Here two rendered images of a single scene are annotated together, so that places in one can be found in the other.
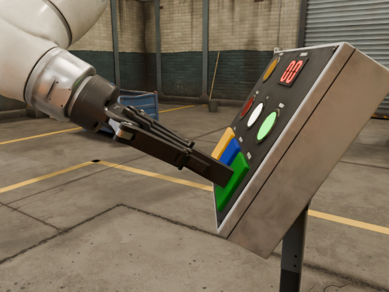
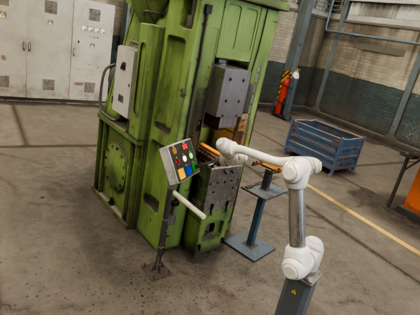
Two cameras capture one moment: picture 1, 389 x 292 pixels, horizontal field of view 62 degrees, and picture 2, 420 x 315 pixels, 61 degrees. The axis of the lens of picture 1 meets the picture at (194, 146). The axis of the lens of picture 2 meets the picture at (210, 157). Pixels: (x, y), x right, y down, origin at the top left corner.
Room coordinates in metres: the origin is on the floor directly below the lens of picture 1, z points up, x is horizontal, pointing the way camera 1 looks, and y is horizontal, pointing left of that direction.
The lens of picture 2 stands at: (2.86, 1.00, 2.05)
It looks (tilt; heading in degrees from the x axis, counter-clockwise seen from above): 20 degrees down; 201
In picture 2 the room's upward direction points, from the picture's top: 11 degrees clockwise
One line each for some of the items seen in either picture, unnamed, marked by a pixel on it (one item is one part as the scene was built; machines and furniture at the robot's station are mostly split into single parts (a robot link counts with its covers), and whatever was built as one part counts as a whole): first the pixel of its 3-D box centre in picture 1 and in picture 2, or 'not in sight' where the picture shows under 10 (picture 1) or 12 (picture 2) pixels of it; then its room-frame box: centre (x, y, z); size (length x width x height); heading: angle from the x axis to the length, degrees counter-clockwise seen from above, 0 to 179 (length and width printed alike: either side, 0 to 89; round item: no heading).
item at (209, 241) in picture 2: not in sight; (196, 217); (-0.14, -0.19, 0.23); 0.55 x 0.37 x 0.47; 64
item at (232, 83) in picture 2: not in sight; (222, 88); (-0.12, -0.18, 1.56); 0.42 x 0.39 x 0.40; 64
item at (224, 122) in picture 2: not in sight; (212, 115); (-0.08, -0.20, 1.32); 0.42 x 0.20 x 0.10; 64
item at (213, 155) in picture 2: not in sight; (205, 152); (-0.08, -0.20, 0.96); 0.42 x 0.20 x 0.09; 64
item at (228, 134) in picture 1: (224, 147); (181, 174); (0.65, -0.06, 1.01); 0.07 x 0.05 x 0.07; 179
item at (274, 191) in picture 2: not in sight; (264, 189); (-0.40, 0.36, 0.67); 0.40 x 0.30 x 0.02; 163
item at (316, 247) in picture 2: not in sight; (310, 252); (0.60, 0.97, 0.77); 0.18 x 0.16 x 0.22; 166
